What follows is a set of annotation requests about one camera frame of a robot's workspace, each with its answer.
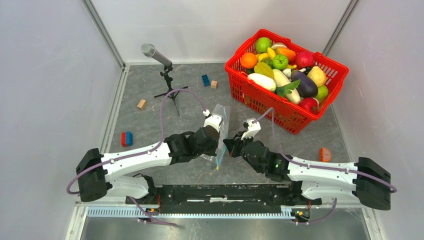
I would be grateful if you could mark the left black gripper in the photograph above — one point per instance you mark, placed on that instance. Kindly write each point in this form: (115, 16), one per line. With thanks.
(212, 151)

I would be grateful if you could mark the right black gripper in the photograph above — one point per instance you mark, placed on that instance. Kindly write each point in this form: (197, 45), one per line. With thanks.
(233, 144)

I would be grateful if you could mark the clear zip top bag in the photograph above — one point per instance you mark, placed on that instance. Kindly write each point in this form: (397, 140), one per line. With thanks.
(224, 112)

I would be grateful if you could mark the orange fruit toy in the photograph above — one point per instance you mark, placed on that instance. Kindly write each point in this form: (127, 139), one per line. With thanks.
(248, 60)

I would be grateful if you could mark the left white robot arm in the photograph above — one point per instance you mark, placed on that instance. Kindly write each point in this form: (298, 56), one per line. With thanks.
(108, 174)

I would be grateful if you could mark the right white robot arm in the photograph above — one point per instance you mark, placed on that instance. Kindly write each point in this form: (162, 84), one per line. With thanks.
(364, 181)

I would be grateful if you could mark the small wooden cube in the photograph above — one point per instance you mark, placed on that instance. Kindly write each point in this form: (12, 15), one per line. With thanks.
(214, 84)

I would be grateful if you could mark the black tripod stand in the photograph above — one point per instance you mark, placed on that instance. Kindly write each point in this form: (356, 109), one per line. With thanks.
(168, 81)

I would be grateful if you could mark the blue toy brick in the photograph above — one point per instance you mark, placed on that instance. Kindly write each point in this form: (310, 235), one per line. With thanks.
(205, 80)

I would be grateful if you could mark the white radish toy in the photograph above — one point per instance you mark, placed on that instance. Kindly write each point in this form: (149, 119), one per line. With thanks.
(285, 88)

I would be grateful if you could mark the orange slice toy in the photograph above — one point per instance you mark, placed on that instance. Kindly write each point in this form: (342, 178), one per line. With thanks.
(325, 154)

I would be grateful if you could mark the white cucumber toy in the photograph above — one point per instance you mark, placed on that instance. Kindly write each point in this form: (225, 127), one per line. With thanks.
(263, 81)

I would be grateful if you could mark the red tomato toy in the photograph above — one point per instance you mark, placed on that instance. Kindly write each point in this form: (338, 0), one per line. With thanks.
(309, 104)

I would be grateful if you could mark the wooden block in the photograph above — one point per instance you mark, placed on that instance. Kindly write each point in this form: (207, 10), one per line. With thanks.
(142, 104)

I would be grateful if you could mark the red plastic basket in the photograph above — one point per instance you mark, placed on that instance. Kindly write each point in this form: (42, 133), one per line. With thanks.
(286, 114)

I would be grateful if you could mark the red and blue bricks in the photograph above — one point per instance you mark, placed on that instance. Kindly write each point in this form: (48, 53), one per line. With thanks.
(126, 139)

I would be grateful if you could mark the purple eggplant toy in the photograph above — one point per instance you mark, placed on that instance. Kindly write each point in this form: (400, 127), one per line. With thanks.
(306, 87)

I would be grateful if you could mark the green pear toy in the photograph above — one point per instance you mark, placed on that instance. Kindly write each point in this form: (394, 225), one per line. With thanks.
(322, 93)

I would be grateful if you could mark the yellow banana toy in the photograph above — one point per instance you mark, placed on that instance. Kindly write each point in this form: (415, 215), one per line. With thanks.
(266, 57)

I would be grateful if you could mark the yellow lemon toy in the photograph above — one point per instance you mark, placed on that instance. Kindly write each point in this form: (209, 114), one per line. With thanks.
(318, 76)

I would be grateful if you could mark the orange mango toy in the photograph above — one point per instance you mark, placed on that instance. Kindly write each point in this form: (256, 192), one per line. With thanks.
(290, 54)

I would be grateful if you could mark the red apple toy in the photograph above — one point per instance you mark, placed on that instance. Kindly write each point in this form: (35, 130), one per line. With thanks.
(304, 59)

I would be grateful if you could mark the grey microphone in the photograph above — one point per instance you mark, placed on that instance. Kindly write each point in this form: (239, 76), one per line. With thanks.
(150, 51)

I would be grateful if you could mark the green apple toy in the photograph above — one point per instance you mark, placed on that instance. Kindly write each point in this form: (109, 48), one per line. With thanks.
(262, 44)

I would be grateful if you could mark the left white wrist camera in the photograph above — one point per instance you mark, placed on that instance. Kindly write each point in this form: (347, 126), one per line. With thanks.
(213, 120)

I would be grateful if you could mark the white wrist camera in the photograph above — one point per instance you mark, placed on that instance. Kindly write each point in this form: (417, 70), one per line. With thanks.
(252, 127)
(213, 120)

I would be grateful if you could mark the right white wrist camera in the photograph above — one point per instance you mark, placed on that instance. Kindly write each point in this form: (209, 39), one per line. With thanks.
(252, 127)

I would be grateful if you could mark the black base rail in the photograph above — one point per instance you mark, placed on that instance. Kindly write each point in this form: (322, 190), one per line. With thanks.
(226, 198)

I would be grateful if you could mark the white cable duct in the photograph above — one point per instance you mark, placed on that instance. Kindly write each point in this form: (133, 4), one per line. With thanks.
(135, 212)

